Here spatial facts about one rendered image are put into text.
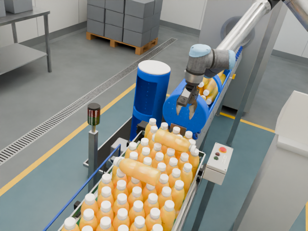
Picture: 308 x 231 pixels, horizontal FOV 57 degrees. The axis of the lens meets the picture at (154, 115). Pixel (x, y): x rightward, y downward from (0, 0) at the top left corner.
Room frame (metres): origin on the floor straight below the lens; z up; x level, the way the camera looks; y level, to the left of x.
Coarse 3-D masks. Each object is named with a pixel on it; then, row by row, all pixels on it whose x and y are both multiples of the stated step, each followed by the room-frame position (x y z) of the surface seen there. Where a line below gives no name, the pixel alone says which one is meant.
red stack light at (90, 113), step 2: (88, 110) 1.15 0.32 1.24; (90, 110) 1.15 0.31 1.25; (92, 110) 1.15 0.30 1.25; (94, 110) 1.15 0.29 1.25; (96, 110) 1.15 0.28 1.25; (98, 110) 1.16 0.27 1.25; (88, 112) 1.15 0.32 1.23; (90, 112) 1.15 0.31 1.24; (92, 112) 1.15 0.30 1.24; (94, 112) 1.15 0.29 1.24; (96, 112) 1.15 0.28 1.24; (98, 112) 1.16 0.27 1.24; (88, 114) 1.15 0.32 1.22; (90, 114) 1.15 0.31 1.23; (92, 114) 1.15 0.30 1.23; (94, 114) 1.15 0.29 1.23; (96, 114) 1.15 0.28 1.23; (98, 114) 1.16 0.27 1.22; (90, 116) 1.15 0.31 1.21; (92, 116) 1.15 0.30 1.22; (94, 116) 1.15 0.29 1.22; (96, 116) 1.15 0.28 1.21
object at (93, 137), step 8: (88, 136) 1.17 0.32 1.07; (96, 136) 1.17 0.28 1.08; (88, 144) 1.16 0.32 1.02; (96, 144) 1.17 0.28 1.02; (88, 152) 1.16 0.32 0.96; (96, 152) 1.18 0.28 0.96; (88, 160) 1.16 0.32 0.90; (96, 160) 1.18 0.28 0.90; (88, 168) 1.16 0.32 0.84; (96, 168) 1.18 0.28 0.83; (88, 176) 1.16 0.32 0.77
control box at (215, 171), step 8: (216, 144) 1.23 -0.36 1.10; (224, 152) 1.18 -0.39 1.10; (208, 160) 1.09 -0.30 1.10; (216, 160) 1.10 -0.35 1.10; (224, 160) 1.11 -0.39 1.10; (208, 168) 1.06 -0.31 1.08; (216, 168) 1.05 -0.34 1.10; (224, 168) 1.05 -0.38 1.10; (208, 176) 1.06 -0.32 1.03; (216, 176) 1.05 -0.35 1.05; (224, 176) 1.04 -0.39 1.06
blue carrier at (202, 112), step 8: (224, 72) 2.28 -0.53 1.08; (184, 80) 1.76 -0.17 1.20; (216, 80) 1.84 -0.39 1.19; (176, 88) 1.64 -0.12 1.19; (176, 96) 1.51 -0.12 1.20; (200, 96) 1.53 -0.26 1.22; (168, 104) 1.52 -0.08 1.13; (200, 104) 1.46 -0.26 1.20; (208, 104) 1.85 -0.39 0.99; (168, 112) 1.52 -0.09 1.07; (184, 112) 1.49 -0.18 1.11; (200, 112) 1.46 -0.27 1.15; (208, 112) 1.50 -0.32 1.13; (168, 120) 1.52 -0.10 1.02; (176, 120) 1.50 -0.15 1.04; (184, 120) 1.48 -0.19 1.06; (192, 120) 1.47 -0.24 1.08; (200, 120) 1.45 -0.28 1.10; (192, 128) 1.47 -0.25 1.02; (200, 128) 1.45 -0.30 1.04
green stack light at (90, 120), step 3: (87, 114) 1.17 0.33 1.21; (87, 117) 1.17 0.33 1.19; (90, 117) 1.15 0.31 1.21; (93, 117) 1.15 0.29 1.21; (96, 117) 1.15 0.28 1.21; (99, 117) 1.17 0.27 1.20; (87, 120) 1.17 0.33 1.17; (90, 120) 1.15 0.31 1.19; (93, 120) 1.15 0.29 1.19; (96, 120) 1.15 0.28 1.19; (99, 120) 1.17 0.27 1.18; (90, 123) 1.15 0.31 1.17; (93, 123) 1.15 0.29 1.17; (96, 123) 1.15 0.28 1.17
